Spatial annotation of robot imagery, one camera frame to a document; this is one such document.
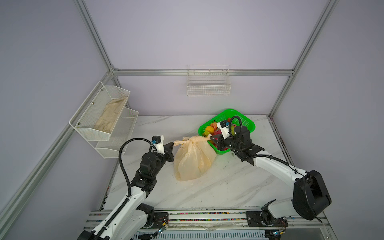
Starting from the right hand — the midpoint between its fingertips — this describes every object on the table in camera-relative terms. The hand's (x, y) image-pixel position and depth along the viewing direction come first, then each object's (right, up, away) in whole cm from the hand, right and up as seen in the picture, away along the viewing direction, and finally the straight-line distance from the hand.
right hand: (211, 136), depth 80 cm
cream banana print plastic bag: (-9, -11, -5) cm, 15 cm away
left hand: (-21, -4, -4) cm, 21 cm away
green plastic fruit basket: (+16, +15, +33) cm, 39 cm away
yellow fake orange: (+1, +4, +16) cm, 17 cm away
